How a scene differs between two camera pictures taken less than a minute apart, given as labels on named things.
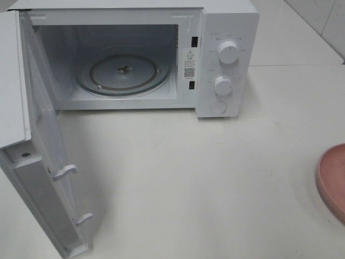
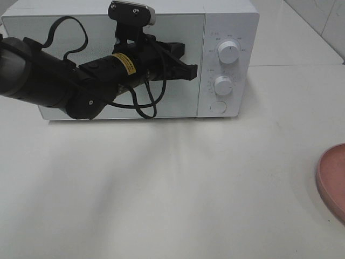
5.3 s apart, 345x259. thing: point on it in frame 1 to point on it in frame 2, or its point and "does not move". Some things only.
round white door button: x=219 y=106 does not move
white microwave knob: x=223 y=86 does not move
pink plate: x=331 y=177 does not move
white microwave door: x=31 y=145 to x=183 y=99
